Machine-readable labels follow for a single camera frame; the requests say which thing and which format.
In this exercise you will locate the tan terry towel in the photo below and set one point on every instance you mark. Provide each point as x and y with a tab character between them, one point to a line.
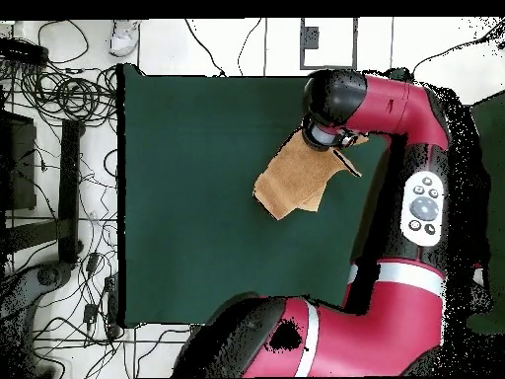
296	177

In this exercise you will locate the white sneaker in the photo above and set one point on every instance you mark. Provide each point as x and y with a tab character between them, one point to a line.
124	39

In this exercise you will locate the small grey floor box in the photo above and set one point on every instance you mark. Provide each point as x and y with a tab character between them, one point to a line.
311	37

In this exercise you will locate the black metal stand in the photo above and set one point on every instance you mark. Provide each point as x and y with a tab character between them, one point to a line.
70	177

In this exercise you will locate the black flat box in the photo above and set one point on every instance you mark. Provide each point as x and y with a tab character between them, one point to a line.
23	51

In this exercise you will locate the dark green tablecloth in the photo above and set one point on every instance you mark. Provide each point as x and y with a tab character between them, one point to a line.
177	217

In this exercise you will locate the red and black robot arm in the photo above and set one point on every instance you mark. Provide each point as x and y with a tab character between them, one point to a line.
375	335

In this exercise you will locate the grey square floor frame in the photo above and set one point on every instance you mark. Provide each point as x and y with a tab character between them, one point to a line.
302	59

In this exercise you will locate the black cabinet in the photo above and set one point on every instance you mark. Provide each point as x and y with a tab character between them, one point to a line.
19	166

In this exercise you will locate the black power adapter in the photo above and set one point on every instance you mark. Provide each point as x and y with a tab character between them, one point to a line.
92	262
90	313

